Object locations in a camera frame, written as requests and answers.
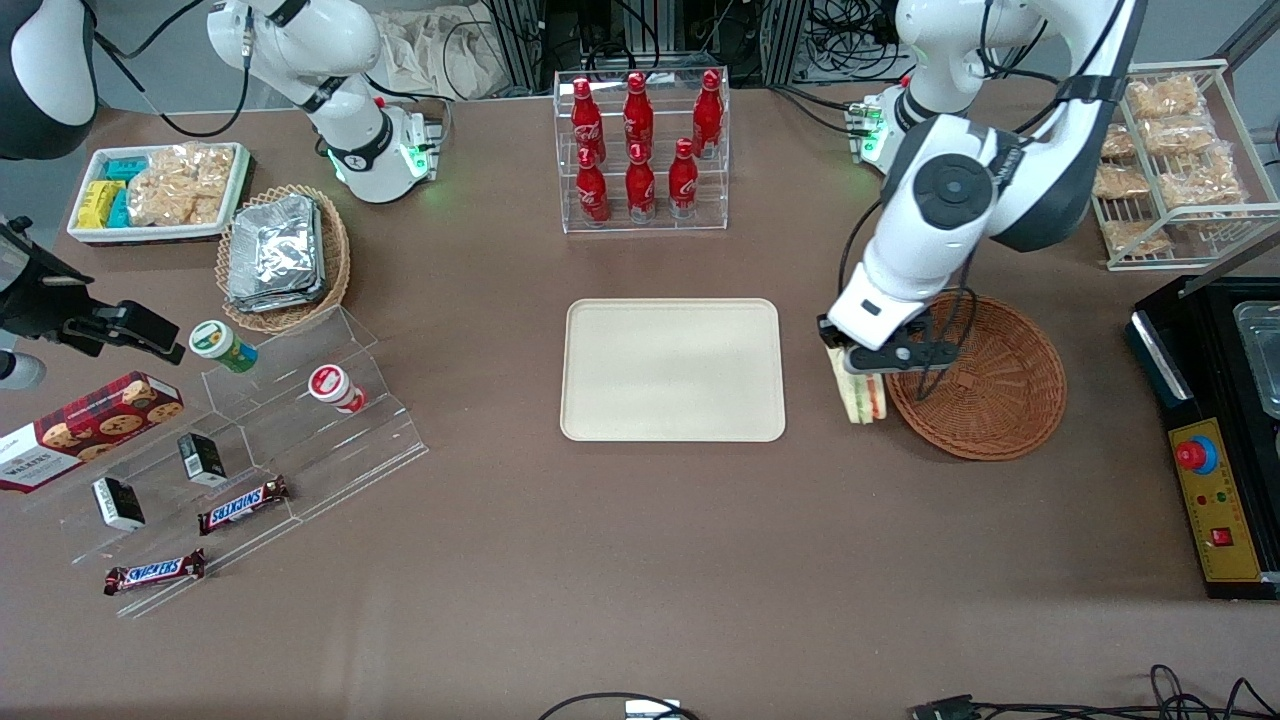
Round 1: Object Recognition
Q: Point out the yellow control panel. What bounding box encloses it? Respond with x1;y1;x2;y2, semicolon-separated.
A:
1167;417;1264;585

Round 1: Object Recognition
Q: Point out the clear bag of rice crackers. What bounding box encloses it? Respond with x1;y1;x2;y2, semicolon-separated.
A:
126;142;237;228

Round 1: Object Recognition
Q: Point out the triangular sandwich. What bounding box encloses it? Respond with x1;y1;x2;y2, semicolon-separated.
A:
827;344;890;426

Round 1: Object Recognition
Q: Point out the red lid snack cup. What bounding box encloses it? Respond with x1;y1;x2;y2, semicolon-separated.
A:
307;365;368;415

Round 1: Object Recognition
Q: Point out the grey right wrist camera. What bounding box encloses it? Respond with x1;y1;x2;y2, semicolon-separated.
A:
0;348;47;391

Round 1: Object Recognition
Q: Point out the clear acrylic stepped display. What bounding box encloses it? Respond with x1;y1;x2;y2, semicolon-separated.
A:
22;305;431;619

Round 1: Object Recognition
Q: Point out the black cable with connector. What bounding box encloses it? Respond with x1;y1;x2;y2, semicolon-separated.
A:
910;663;1280;720

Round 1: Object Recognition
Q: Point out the white rectangular snack tray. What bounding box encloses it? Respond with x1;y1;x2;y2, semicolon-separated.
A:
66;142;252;246

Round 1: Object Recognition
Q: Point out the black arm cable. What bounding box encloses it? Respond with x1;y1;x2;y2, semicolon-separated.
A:
838;0;1126;403
92;0;253;139

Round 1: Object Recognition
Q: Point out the black looped cable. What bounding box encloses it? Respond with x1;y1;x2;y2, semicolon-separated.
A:
537;690;701;720

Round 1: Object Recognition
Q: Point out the red cola bottle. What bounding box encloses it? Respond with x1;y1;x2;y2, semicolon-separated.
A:
667;138;700;219
570;78;605;161
625;143;658;223
692;69;725;157
576;147;611;225
622;71;655;156

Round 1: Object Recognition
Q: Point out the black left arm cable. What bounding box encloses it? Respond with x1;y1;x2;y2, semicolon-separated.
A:
838;0;1126;403

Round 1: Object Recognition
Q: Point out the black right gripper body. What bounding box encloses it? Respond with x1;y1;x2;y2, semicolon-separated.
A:
0;215;101;343

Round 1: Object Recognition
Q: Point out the black appliance housing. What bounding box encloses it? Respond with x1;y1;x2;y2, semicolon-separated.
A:
1126;272;1280;601

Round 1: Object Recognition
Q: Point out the beige crumpled cloth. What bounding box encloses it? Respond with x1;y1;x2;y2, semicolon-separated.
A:
375;3;506;101

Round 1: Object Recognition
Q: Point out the round brown wicker basket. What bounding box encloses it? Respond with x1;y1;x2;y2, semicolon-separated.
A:
884;292;1067;462

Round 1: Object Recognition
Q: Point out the white wire snack rack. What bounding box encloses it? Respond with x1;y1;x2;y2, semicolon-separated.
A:
1090;58;1280;272

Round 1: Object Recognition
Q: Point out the beige rectangular serving tray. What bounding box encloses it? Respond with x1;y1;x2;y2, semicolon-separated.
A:
559;298;787;443

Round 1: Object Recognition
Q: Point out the red tartan cookie box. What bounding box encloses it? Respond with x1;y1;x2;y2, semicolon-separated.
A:
0;371;186;494

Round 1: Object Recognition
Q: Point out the clear acrylic bottle rack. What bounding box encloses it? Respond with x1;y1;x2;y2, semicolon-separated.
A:
553;66;731;235

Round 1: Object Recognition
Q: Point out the brown chocolate bar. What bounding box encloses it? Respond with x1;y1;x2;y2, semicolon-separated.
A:
197;475;292;536
103;548;207;597

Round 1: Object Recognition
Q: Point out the yellow snack packet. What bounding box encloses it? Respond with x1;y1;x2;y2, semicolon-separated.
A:
76;180;127;230

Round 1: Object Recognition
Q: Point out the aluminium frame post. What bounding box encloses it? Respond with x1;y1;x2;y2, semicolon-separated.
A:
760;0;813;87
488;0;548;93

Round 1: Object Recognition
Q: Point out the small black box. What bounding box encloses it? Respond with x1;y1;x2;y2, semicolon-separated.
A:
177;432;229;488
92;477;147;532

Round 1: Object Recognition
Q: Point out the oval wicker basket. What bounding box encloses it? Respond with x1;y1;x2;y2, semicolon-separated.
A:
215;184;352;335

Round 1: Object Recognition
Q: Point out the stack of silver foil packs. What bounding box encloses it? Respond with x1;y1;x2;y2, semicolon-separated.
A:
226;194;328;314

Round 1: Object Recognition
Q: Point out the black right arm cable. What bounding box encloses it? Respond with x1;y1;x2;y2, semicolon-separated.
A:
92;0;253;139

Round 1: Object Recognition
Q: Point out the green lid snack cup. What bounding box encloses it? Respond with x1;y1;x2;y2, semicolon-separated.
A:
189;320;259;374

